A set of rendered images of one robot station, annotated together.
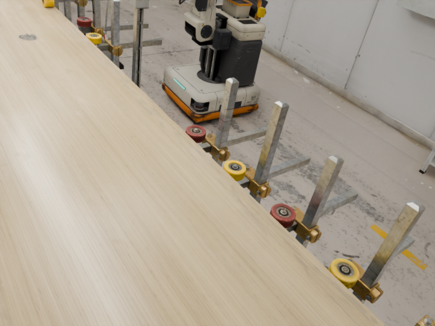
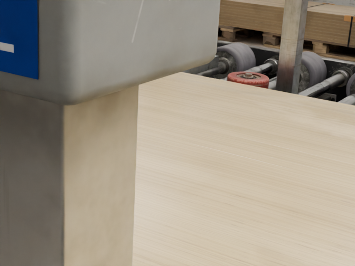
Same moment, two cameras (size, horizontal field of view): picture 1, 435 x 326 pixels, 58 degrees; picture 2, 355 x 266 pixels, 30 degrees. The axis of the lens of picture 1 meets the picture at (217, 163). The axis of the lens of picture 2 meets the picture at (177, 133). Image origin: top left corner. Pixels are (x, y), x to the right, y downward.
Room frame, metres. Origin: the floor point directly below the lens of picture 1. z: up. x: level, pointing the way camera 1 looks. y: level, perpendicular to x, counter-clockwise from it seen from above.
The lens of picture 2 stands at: (2.07, 0.49, 1.19)
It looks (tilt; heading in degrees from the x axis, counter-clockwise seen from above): 18 degrees down; 164
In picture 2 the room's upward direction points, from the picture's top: 3 degrees clockwise
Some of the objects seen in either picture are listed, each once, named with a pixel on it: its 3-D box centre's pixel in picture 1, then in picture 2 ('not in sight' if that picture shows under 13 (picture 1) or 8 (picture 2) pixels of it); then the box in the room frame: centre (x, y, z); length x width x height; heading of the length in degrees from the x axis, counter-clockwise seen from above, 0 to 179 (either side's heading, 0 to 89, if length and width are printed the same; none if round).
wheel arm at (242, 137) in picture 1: (230, 141); not in sight; (1.43, -0.04, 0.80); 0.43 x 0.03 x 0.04; 133
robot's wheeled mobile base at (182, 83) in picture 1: (210, 88); not in sight; (3.20, 0.18, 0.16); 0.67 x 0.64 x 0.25; 130
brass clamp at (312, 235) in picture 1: (301, 224); not in sight; (0.99, -0.32, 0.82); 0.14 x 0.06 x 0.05; 43
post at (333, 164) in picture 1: (312, 215); not in sight; (0.97, -0.34, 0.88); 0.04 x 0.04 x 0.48; 43
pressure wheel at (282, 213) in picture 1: (279, 223); not in sight; (0.93, -0.23, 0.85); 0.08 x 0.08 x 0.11
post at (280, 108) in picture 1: (265, 161); not in sight; (1.15, -0.17, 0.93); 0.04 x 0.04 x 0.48; 43
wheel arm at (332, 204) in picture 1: (316, 213); not in sight; (1.06, -0.38, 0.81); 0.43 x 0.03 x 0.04; 133
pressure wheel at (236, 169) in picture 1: (232, 178); not in sight; (1.11, -0.06, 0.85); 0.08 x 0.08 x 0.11
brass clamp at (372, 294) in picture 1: (359, 281); not in sight; (0.80, -0.49, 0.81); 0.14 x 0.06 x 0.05; 43
